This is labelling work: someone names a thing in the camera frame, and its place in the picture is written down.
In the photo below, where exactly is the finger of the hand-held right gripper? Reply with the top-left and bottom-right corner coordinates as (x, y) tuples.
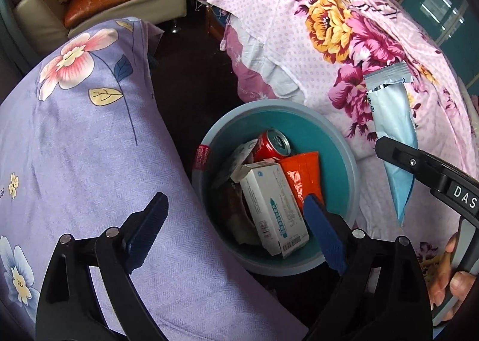
(375, 136), (479, 220)

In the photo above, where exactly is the white medicine box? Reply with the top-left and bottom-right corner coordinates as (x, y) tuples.
(230, 161), (311, 259)

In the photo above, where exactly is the orange red foil packet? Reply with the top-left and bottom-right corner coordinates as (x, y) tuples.
(279, 151), (324, 211)

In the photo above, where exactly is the red soda can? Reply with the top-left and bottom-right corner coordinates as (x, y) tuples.
(251, 129), (292, 163)

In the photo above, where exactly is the small red wooden cabinet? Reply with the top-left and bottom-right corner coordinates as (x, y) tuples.
(205, 8), (230, 42)

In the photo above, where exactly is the person's right hand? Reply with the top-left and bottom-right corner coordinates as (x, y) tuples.
(428, 232), (479, 310)

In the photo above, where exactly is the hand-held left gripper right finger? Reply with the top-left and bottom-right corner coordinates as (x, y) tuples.
(302, 193), (434, 341)

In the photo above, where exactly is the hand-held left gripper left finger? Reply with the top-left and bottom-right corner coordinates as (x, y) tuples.
(35, 192), (170, 341)

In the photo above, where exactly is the light blue wrapper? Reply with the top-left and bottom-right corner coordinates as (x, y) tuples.
(364, 62), (419, 226)

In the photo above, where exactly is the beige sofa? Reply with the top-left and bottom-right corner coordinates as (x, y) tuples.
(11, 0), (188, 54)

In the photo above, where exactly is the purple floral tablecloth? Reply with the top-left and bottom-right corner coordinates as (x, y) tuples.
(0, 17), (311, 341)

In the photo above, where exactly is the teal trash bin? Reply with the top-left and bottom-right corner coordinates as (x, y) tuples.
(191, 99), (360, 276)

